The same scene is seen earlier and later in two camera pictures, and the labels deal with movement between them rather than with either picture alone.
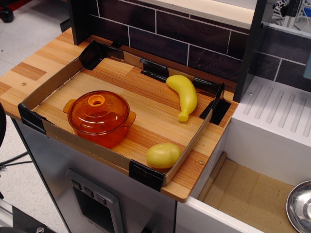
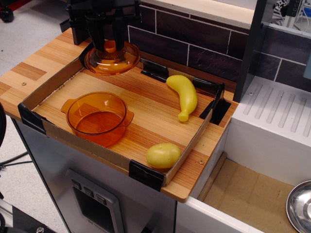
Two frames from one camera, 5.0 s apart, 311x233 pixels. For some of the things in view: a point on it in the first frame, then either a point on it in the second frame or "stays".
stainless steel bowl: [298, 207] stays
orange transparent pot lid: [98, 112] to [111, 61]
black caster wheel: [7, 14] stays
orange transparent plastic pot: [99, 119] stays
